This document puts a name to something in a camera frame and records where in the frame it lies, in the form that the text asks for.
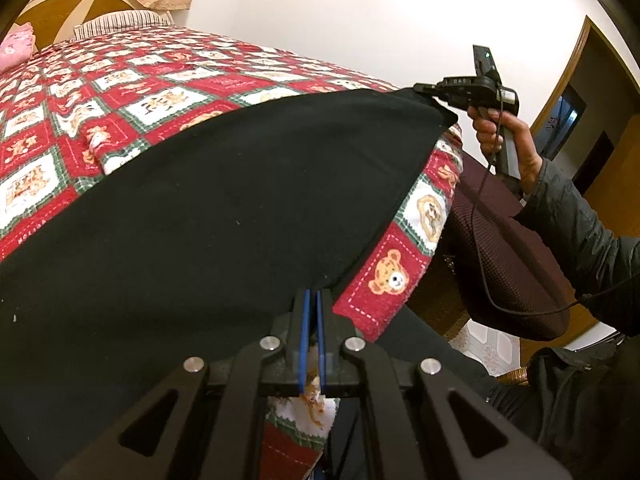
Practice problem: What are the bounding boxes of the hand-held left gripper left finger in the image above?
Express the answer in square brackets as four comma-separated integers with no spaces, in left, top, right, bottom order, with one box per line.
[55,288,314,480]

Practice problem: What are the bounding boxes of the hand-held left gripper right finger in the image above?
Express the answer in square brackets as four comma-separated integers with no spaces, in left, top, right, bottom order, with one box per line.
[315,288,574,480]

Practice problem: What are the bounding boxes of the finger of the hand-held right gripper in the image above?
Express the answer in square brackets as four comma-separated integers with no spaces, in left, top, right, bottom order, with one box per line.
[412,81,454,112]

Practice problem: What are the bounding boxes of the black pants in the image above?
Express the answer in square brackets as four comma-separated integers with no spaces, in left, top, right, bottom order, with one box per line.
[0,87,459,480]

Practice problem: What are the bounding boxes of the person's right forearm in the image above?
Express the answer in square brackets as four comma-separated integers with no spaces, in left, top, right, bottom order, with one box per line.
[514,157,640,342]

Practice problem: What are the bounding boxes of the person's right hand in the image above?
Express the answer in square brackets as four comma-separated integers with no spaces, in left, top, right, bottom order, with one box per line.
[467,107,544,195]

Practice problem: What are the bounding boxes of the woven wicker furniture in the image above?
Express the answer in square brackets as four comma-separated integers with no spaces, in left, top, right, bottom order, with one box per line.
[492,366,532,387]

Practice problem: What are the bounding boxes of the person's dark jacket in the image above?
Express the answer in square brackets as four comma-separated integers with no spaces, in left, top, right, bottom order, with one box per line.
[484,332,640,480]

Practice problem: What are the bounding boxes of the red bear-print quilt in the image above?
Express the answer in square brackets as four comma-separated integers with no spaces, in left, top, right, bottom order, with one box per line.
[0,25,464,480]

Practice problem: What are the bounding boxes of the striped pillow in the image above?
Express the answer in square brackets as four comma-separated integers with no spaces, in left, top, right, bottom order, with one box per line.
[70,9,174,44]

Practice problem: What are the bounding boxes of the pink pillow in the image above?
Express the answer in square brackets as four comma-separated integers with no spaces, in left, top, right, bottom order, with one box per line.
[0,22,39,74]

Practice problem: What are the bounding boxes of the wooden door frame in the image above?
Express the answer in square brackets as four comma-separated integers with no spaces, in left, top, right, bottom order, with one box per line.
[529,15,640,211]

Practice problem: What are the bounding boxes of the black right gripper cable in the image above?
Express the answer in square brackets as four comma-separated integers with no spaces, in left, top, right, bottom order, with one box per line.
[475,106,640,317]

